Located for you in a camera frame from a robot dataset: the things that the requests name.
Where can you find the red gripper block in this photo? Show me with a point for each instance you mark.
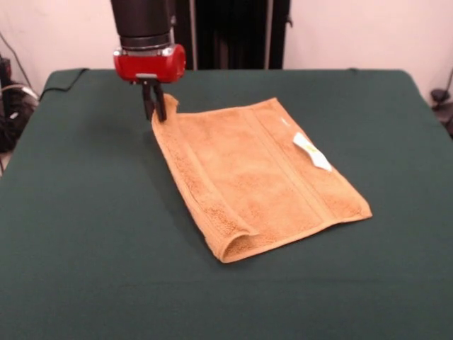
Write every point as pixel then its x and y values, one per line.
pixel 152 67

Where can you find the tan terry towel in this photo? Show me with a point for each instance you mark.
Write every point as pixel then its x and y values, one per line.
pixel 255 177

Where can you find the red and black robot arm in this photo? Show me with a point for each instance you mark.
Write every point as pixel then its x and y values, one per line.
pixel 145 21

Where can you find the dark green tablecloth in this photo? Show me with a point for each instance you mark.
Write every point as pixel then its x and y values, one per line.
pixel 106 248

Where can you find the black plug adapter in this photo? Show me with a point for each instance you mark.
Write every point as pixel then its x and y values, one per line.
pixel 439 95

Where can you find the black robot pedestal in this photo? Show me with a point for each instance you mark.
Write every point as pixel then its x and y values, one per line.
pixel 240 35

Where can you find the black power strip red switch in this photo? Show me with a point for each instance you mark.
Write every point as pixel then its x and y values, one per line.
pixel 5 71

